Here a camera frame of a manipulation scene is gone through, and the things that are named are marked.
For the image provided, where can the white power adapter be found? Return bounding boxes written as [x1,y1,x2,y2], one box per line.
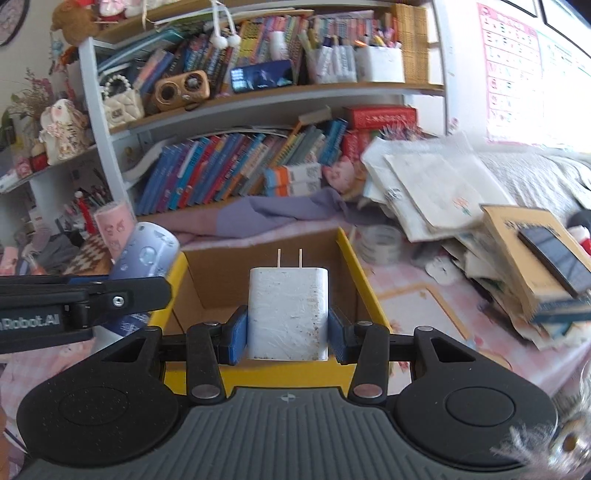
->
[247,251,329,362]

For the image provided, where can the dark blue spray bottle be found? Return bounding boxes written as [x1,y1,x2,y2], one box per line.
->
[92,222,180,353]

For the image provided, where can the yellow cardboard box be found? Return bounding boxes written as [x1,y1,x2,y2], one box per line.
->
[150,228,388,391]

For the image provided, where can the wooden chess box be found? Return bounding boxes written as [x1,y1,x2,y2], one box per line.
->
[63,235,112,276]

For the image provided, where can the pink checkered tablecloth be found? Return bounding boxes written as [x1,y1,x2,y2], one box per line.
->
[0,216,591,407]

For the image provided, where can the clear tape roll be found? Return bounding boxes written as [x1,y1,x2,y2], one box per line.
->
[358,225,405,266]

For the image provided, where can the pink cylinder container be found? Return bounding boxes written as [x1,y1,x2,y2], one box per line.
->
[94,201,135,261]

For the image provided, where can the purple pink cloth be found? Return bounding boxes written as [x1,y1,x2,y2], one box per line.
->
[162,188,376,242]

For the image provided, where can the pile of papers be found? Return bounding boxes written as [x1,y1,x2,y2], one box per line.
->
[361,133,515,243]

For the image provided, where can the pink pig plush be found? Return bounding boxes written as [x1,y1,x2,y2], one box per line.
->
[322,155,356,193]

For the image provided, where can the row of books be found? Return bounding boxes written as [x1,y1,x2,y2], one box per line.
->
[133,117,417,217]

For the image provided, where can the orange white boxes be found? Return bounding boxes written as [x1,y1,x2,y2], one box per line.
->
[264,163,322,197]

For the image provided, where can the rabbit doll figure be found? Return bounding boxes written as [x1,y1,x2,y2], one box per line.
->
[39,99,90,166]

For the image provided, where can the brown cardboard book stack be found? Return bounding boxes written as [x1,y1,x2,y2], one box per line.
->
[456,205,590,350]

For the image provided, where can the white quilted handbag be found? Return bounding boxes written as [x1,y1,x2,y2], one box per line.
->
[103,74,145,130]

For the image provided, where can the red thick book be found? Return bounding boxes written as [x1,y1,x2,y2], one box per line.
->
[345,105,418,130]

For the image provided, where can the white shelf unit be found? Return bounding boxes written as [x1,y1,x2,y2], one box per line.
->
[1,1,446,225]

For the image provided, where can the wooden retro radio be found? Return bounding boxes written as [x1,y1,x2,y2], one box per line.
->
[154,70,211,112]

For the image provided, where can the smartphone on shelf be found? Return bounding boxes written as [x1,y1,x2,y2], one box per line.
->
[230,60,294,94]

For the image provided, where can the alphabet wall poster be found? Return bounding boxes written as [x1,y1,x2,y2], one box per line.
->
[478,3,590,154]

